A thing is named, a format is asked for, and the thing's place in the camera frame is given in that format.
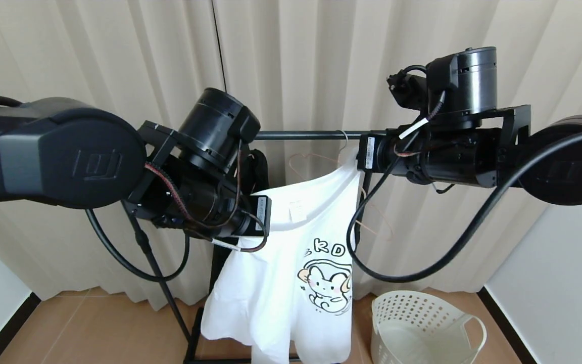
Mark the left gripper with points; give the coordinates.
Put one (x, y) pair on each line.
(210, 207)

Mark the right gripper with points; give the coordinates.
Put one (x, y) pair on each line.
(447, 156)

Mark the pink clothes hanger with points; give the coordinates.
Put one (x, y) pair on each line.
(345, 139)

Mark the white garment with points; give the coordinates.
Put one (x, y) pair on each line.
(281, 283)

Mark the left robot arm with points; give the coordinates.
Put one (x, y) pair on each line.
(43, 151)

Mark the black clothes rack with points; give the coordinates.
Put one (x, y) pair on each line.
(311, 135)

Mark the white laundry basket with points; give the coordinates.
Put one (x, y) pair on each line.
(422, 308)

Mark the white curtain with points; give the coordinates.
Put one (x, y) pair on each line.
(321, 60)

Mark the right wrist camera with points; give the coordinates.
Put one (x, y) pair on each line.
(407, 88)

